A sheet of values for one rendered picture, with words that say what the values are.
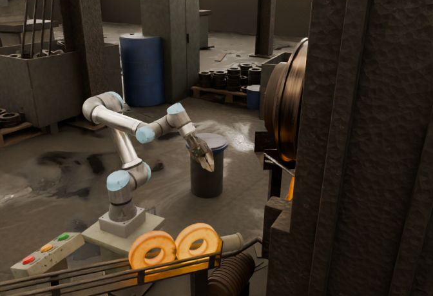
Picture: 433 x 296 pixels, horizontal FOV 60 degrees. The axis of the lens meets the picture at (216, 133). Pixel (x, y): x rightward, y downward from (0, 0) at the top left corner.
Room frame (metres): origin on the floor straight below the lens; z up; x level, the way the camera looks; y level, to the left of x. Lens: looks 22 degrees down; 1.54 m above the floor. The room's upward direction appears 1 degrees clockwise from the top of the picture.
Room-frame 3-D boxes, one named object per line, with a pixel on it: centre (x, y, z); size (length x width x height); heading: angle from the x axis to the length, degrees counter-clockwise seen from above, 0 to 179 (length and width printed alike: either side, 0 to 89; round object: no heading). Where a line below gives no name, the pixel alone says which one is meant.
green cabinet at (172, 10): (5.25, 0.61, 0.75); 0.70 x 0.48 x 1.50; 150
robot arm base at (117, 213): (1.71, 0.50, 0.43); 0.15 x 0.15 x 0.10
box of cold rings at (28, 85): (4.37, 1.91, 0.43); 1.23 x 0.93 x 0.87; 148
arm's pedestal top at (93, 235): (1.71, 0.50, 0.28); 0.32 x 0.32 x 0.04; 64
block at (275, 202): (1.16, -0.24, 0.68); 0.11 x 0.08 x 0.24; 60
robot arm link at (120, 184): (1.72, 0.50, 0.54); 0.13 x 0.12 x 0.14; 151
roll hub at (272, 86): (1.42, -0.26, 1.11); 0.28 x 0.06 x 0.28; 150
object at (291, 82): (1.37, -0.34, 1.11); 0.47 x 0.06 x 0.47; 150
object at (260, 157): (1.94, -0.34, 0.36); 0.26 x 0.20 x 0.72; 5
